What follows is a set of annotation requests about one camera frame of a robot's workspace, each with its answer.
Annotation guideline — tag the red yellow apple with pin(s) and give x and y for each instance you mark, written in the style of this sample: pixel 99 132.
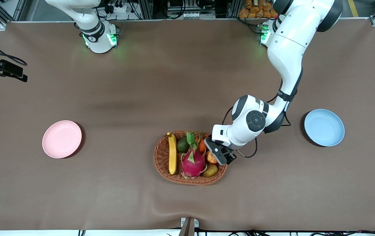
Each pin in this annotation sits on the red yellow apple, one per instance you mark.
pixel 211 159

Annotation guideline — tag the yellow banana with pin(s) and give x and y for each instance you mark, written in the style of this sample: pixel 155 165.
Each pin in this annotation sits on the yellow banana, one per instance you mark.
pixel 172 154

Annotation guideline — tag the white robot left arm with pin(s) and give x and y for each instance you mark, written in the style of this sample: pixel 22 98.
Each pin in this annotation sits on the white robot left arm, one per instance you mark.
pixel 289 42

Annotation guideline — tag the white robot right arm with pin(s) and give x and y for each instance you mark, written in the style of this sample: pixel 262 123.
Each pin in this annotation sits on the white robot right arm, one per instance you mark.
pixel 97 39

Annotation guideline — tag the orange carrot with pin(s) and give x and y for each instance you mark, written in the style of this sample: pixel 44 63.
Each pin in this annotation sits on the orange carrot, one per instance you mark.
pixel 201 146

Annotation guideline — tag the brown kiwi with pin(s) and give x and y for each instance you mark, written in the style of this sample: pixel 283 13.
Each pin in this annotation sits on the brown kiwi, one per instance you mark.
pixel 210 171

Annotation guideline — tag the pink dragon fruit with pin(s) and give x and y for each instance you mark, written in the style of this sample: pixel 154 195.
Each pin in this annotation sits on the pink dragon fruit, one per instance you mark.
pixel 193 162

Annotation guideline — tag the dark green avocado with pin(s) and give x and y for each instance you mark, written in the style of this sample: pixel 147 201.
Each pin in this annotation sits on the dark green avocado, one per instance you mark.
pixel 182 145

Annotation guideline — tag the brown woven wicker basket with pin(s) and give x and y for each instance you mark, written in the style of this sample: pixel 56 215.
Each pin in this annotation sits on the brown woven wicker basket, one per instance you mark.
pixel 162 157

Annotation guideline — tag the pink round plate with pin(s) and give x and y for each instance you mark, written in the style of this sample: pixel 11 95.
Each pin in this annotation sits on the pink round plate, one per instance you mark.
pixel 62 139

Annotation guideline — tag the light blue round plate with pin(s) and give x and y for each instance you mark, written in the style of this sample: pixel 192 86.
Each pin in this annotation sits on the light blue round plate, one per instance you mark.
pixel 324 127

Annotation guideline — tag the pile of orange bags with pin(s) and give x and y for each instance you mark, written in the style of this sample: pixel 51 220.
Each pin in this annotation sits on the pile of orange bags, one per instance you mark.
pixel 256 9

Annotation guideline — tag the white power strip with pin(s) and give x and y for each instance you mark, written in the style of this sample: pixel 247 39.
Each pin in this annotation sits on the white power strip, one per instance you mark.
pixel 118 7

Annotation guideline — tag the grey metal clamp bracket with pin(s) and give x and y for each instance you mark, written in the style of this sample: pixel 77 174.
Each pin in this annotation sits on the grey metal clamp bracket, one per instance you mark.
pixel 189 226

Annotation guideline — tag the aluminium frame post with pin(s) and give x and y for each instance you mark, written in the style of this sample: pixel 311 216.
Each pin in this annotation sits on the aluminium frame post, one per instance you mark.
pixel 147 8
pixel 234 8

